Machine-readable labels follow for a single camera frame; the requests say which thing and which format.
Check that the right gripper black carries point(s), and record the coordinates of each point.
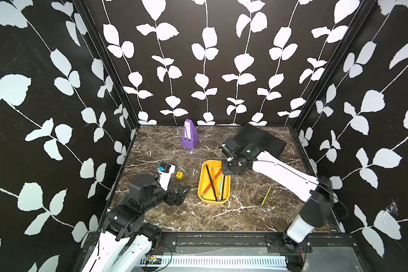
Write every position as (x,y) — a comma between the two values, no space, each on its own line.
(224,171)

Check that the black front mounting rail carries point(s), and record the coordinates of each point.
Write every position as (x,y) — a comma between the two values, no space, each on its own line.
(270,241)

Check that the orange hex key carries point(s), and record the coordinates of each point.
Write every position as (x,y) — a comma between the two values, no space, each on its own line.
(214,171)

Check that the red hex key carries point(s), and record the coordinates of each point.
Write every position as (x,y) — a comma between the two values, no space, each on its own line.
(209,186)

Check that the perforated metal strip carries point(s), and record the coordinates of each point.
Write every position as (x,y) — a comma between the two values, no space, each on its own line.
(235,262)

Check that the purple metronome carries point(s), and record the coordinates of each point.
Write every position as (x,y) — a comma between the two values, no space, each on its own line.
(190,138)

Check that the black briefcase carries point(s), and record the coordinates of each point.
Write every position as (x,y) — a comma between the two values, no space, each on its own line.
(252,134)

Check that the blue hex key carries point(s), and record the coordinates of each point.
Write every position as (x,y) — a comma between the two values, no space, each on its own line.
(219,186)

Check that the small yellow die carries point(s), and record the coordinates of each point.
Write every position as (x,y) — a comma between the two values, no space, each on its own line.
(179,175)

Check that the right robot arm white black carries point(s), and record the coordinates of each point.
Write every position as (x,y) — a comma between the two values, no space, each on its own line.
(314,192)

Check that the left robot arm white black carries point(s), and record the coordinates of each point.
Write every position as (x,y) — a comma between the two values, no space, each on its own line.
(124,238)

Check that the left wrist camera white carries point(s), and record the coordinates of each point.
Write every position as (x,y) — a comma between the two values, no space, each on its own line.
(165,172)

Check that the yellow plastic storage tray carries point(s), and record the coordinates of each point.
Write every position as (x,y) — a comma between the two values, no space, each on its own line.
(204,182)

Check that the dark long hex key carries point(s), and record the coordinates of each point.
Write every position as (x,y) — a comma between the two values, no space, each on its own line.
(212,183)

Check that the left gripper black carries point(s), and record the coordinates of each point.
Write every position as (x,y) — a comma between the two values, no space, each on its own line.
(179,199)

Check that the black hex key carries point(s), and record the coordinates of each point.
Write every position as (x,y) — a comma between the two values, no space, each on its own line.
(222,187)

